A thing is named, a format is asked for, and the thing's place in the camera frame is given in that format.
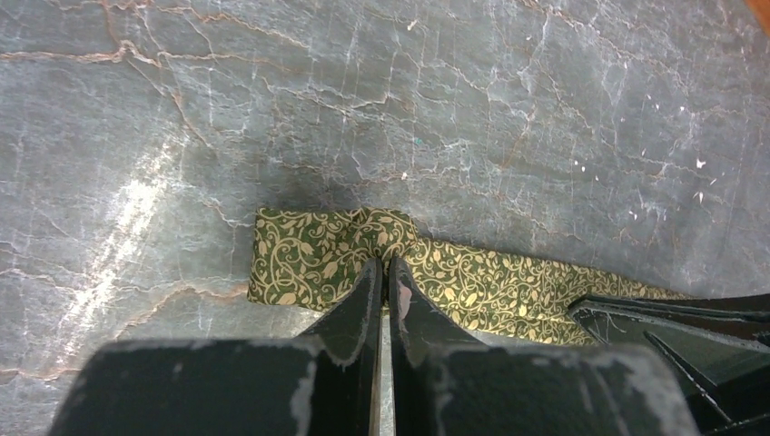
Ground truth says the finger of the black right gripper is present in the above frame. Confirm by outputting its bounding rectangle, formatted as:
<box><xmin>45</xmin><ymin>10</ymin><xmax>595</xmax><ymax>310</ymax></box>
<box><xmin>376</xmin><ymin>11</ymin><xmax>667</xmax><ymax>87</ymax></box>
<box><xmin>568</xmin><ymin>294</ymin><xmax>769</xmax><ymax>435</ymax></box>

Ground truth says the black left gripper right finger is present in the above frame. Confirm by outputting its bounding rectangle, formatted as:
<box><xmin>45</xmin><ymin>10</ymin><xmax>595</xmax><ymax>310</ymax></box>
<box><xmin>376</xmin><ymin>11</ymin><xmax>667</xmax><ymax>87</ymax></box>
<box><xmin>388</xmin><ymin>258</ymin><xmax>698</xmax><ymax>435</ymax></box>

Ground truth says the green gold vine tie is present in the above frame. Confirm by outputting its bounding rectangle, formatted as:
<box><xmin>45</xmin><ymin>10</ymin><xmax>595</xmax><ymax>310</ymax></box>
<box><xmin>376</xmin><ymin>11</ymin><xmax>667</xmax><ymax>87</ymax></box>
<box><xmin>247</xmin><ymin>207</ymin><xmax>677</xmax><ymax>345</ymax></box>

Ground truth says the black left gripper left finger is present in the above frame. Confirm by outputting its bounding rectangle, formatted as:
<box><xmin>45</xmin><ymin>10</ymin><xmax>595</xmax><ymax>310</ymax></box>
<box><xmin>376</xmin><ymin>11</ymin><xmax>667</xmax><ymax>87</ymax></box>
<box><xmin>50</xmin><ymin>259</ymin><xmax>383</xmax><ymax>435</ymax></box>

